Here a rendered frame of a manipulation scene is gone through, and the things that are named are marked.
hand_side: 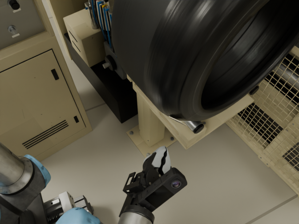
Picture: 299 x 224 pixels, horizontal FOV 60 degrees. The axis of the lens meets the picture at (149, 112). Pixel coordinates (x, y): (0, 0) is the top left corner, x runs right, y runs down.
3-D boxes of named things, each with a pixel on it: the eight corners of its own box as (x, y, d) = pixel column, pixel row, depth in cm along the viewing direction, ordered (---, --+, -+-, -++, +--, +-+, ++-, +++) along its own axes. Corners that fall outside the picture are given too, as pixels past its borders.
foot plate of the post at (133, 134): (126, 133, 189) (125, 131, 187) (155, 114, 198) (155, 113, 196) (147, 161, 178) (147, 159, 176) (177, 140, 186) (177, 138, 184)
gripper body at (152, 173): (129, 170, 68) (111, 213, 59) (152, 162, 63) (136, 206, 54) (149, 187, 70) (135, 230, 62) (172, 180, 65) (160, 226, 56)
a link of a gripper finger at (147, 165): (148, 150, 67) (137, 178, 61) (152, 148, 66) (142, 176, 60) (160, 161, 69) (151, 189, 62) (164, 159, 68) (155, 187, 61)
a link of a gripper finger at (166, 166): (153, 151, 75) (143, 178, 68) (168, 145, 71) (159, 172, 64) (160, 158, 76) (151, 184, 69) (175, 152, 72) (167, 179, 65)
